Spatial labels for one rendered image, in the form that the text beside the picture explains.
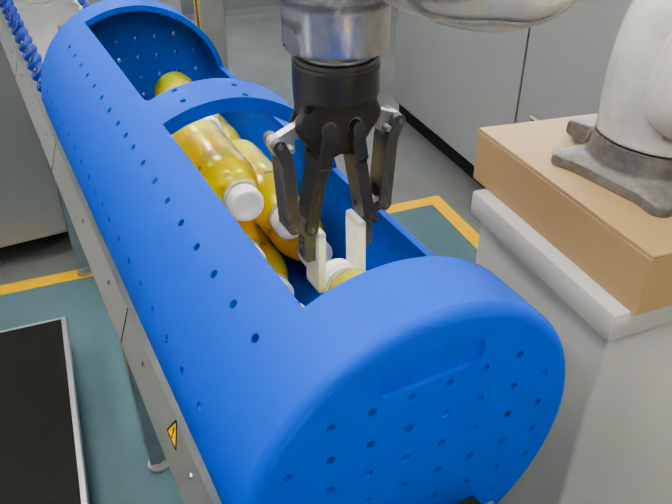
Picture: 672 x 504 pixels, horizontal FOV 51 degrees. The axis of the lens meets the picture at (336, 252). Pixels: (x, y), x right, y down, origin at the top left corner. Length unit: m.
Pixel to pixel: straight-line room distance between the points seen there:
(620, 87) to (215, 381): 0.62
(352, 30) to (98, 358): 1.90
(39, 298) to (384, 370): 2.27
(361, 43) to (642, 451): 0.81
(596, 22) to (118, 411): 1.87
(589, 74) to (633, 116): 1.56
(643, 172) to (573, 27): 1.62
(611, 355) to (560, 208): 0.19
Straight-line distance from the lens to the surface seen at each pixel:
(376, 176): 0.68
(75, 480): 1.83
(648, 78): 0.91
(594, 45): 2.46
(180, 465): 0.85
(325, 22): 0.56
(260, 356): 0.48
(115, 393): 2.22
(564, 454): 1.08
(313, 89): 0.58
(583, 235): 0.92
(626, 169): 0.95
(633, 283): 0.87
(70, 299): 2.62
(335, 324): 0.46
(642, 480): 1.24
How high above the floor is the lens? 1.52
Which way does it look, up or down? 34 degrees down
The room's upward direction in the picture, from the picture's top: straight up
